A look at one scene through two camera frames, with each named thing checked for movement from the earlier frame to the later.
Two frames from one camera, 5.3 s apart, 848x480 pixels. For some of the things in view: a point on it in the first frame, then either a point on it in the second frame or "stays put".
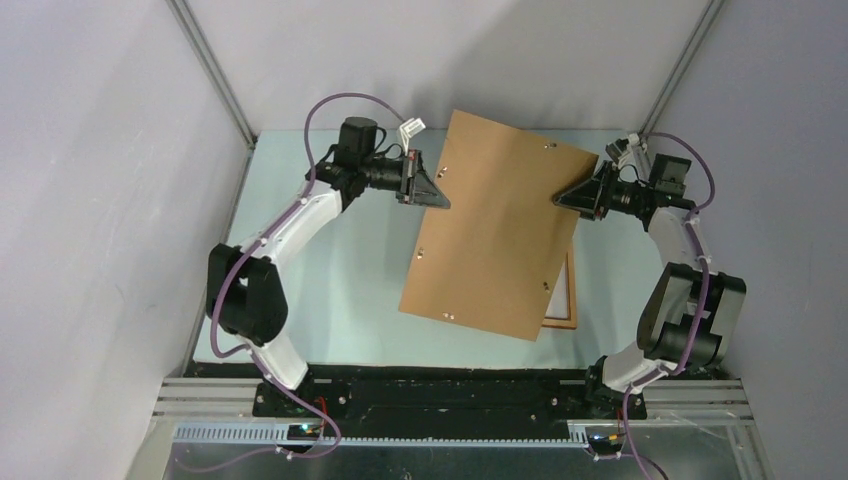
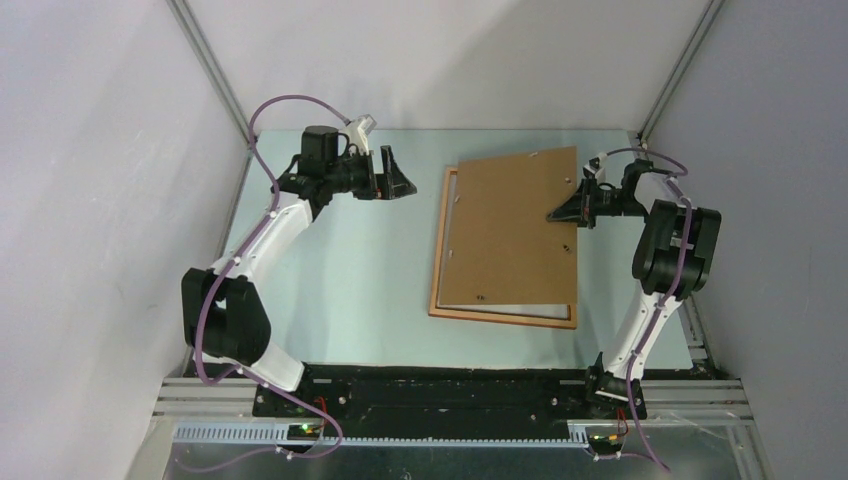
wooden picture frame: (570, 323) -> (433, 310)
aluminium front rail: (231, 399) stays put
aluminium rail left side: (189, 24) stays put
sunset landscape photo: (559, 304) -> (544, 310)
